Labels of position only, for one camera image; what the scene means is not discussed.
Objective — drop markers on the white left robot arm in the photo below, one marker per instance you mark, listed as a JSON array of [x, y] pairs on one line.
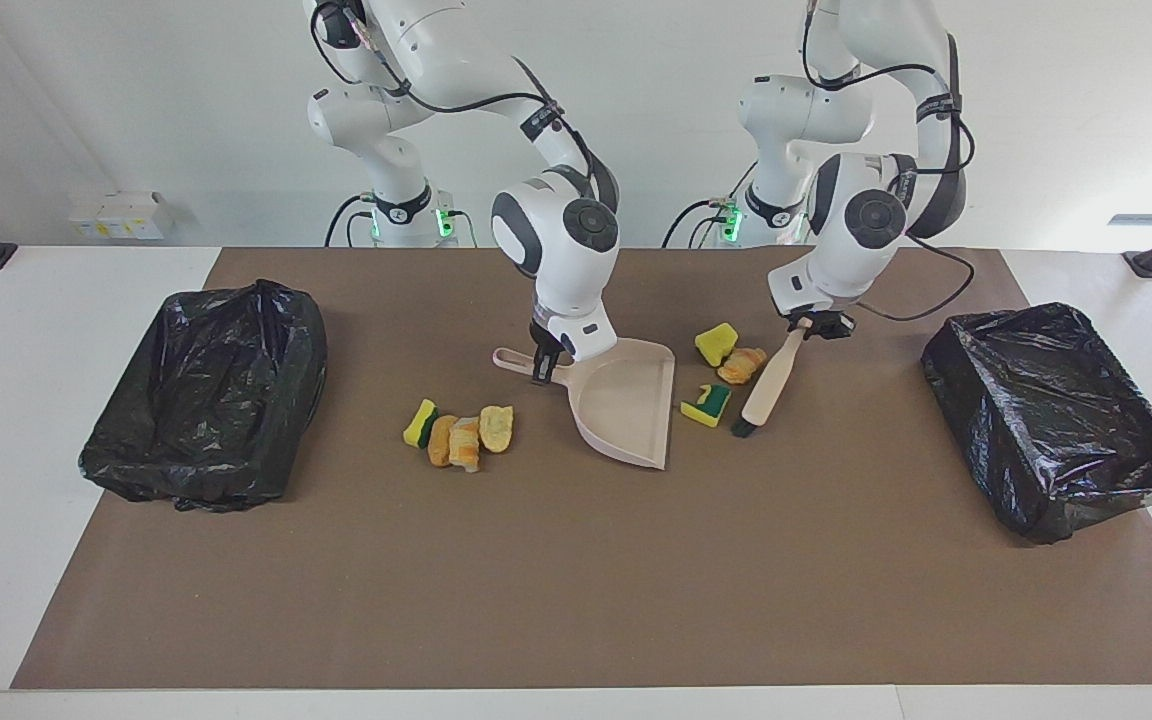
[[856, 250]]

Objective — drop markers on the pale yellow crisp piece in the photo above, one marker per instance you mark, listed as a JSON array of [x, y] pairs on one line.
[[497, 428]]

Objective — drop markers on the brown table mat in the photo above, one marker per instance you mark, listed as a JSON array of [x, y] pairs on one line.
[[576, 600]]

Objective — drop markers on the wavy green yellow sponge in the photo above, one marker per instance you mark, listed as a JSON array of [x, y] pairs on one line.
[[711, 405]]

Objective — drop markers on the striped bread roll chunk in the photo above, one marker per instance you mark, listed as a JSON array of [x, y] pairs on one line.
[[464, 445]]

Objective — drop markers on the plain yellow sponge piece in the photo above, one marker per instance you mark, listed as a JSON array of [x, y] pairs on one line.
[[714, 345]]

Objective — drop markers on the beige plastic dustpan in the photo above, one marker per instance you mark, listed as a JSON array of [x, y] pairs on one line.
[[626, 410]]

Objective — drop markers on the black bag lined bin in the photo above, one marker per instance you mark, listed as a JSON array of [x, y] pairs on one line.
[[1056, 430], [206, 420]]

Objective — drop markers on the beige hand brush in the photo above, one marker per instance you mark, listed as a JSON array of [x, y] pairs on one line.
[[771, 385]]

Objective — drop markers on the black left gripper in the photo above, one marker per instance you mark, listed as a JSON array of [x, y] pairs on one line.
[[821, 315]]

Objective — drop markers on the white wall box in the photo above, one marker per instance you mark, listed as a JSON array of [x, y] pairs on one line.
[[121, 215]]

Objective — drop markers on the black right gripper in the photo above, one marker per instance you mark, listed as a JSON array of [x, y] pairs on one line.
[[540, 338]]

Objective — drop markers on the orange striped croissant piece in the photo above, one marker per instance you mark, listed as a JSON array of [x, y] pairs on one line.
[[741, 367]]

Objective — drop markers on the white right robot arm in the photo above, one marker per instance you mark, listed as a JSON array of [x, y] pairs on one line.
[[566, 270]]

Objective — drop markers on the small green yellow sponge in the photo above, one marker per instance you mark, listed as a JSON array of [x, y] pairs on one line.
[[418, 425]]

